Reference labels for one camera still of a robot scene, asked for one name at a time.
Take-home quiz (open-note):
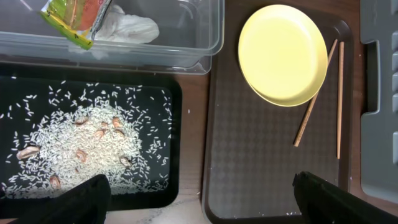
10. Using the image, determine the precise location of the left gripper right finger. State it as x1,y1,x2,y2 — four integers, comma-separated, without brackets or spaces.
292,172,397,224

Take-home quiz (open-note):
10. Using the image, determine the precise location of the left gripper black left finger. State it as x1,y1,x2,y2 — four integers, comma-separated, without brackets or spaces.
12,174,111,224

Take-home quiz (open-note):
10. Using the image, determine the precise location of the wooden chopstick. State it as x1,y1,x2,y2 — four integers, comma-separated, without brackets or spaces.
293,39,338,147
336,42,345,159

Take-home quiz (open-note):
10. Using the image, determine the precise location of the yellow plate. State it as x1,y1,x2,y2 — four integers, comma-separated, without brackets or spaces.
238,4,328,107

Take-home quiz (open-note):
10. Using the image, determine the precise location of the white napkin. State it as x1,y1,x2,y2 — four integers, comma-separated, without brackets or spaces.
68,4,160,60

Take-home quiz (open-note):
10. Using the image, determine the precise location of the green orange snack wrapper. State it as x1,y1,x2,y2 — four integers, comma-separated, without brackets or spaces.
40,0,111,50

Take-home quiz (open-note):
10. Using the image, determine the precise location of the black food waste tray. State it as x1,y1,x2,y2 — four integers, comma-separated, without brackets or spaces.
1,64,182,219

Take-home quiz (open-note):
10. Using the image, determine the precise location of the grey dishwasher rack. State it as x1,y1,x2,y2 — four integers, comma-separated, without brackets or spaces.
360,0,397,203

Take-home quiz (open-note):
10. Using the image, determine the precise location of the clear plastic waste bin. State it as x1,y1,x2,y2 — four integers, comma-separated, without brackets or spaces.
1,0,225,75

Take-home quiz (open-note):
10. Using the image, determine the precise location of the rice and food scraps pile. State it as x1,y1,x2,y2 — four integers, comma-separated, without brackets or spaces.
1,75,173,199

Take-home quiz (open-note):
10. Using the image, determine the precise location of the dark brown serving tray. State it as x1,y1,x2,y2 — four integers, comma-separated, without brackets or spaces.
201,1,354,223

